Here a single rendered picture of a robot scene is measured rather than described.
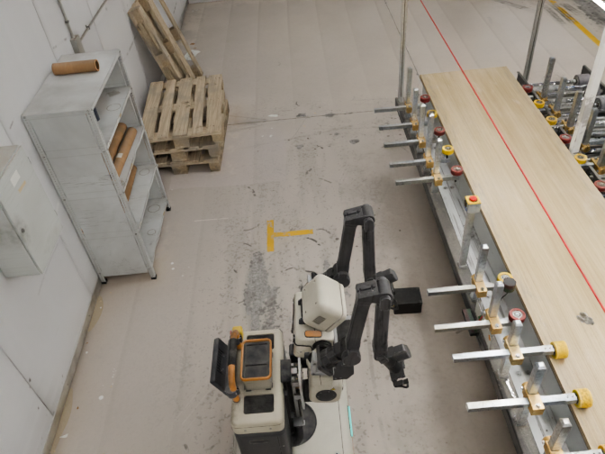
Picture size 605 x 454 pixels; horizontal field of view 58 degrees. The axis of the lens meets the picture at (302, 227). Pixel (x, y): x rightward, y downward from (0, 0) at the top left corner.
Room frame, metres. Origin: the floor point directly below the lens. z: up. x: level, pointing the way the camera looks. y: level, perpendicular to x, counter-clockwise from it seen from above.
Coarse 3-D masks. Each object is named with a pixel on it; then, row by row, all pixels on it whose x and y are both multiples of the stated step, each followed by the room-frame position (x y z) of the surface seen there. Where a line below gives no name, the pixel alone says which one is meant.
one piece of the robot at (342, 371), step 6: (348, 318) 1.65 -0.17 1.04; (342, 324) 1.62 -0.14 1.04; (348, 324) 1.61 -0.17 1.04; (336, 330) 1.59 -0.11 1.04; (342, 330) 1.58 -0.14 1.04; (336, 336) 1.51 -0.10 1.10; (342, 336) 1.55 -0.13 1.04; (336, 366) 1.42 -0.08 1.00; (342, 366) 1.42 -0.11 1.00; (348, 366) 1.41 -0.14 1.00; (336, 372) 1.42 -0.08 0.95; (342, 372) 1.42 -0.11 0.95; (348, 372) 1.41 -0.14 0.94; (336, 378) 1.41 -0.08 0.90; (342, 378) 1.42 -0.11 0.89
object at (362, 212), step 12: (348, 216) 1.74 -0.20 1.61; (360, 216) 1.72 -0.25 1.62; (372, 216) 1.72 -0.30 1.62; (348, 228) 1.73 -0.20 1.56; (348, 240) 1.73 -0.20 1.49; (348, 252) 1.73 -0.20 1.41; (336, 264) 1.78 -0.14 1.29; (348, 264) 1.73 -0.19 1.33; (336, 276) 1.73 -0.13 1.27; (348, 276) 1.73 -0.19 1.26
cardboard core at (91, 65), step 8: (56, 64) 3.63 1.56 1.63; (64, 64) 3.62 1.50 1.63; (72, 64) 3.62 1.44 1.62; (80, 64) 3.61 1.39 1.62; (88, 64) 3.61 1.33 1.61; (96, 64) 3.67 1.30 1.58; (56, 72) 3.60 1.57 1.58; (64, 72) 3.60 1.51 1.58; (72, 72) 3.61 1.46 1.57; (80, 72) 3.61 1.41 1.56
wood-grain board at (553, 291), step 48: (432, 96) 3.91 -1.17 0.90; (480, 96) 3.83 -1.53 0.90; (528, 96) 3.74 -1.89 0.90; (480, 144) 3.17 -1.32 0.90; (528, 144) 3.11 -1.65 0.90; (480, 192) 2.65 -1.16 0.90; (528, 192) 2.60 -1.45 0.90; (576, 192) 2.55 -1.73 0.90; (528, 240) 2.18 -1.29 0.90; (576, 240) 2.14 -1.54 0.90; (528, 288) 1.82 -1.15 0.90; (576, 288) 1.79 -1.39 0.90; (576, 336) 1.50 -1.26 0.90; (576, 384) 1.25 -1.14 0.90
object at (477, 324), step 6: (438, 324) 1.69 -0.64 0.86; (444, 324) 1.68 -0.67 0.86; (450, 324) 1.68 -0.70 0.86; (456, 324) 1.67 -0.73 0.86; (462, 324) 1.67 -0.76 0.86; (468, 324) 1.67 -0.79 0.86; (474, 324) 1.66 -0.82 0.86; (480, 324) 1.66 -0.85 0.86; (486, 324) 1.65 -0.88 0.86; (504, 324) 1.65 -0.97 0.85; (510, 324) 1.65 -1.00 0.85; (438, 330) 1.66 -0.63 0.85; (444, 330) 1.66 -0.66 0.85; (450, 330) 1.66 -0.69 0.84; (456, 330) 1.66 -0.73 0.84; (462, 330) 1.66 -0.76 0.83
